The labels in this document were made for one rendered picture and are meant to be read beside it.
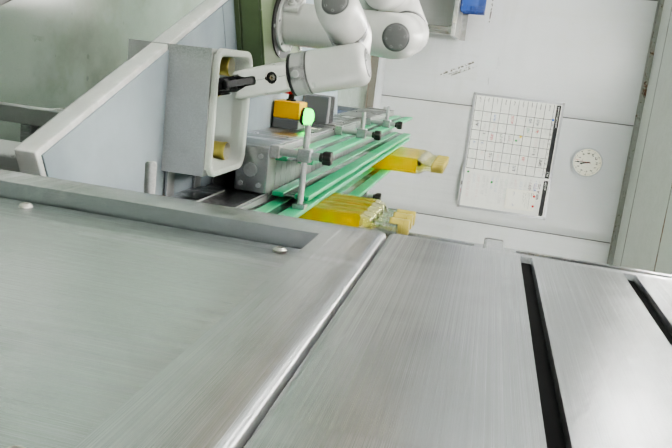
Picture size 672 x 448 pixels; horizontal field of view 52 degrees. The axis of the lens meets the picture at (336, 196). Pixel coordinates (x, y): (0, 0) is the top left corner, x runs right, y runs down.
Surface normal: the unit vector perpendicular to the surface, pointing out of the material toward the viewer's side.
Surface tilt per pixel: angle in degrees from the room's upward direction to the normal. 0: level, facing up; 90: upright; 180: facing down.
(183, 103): 90
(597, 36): 90
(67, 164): 0
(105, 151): 0
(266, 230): 90
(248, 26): 90
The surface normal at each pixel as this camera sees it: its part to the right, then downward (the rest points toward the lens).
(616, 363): 0.11, -0.97
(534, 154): -0.22, 0.16
